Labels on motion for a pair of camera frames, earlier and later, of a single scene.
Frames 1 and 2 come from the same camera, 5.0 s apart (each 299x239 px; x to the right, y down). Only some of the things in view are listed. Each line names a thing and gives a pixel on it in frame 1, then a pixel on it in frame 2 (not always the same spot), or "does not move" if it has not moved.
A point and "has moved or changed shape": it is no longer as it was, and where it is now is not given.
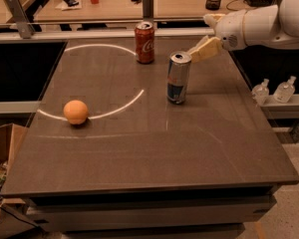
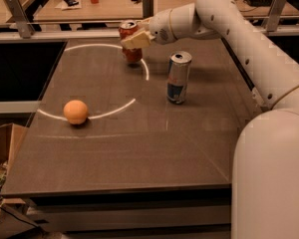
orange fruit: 76,112 does not move
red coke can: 145,42 has moved or changed shape
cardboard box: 5,143 does not move
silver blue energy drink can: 178,77 does not move
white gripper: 229,28 → 159,30
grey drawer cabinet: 207,213 does not move
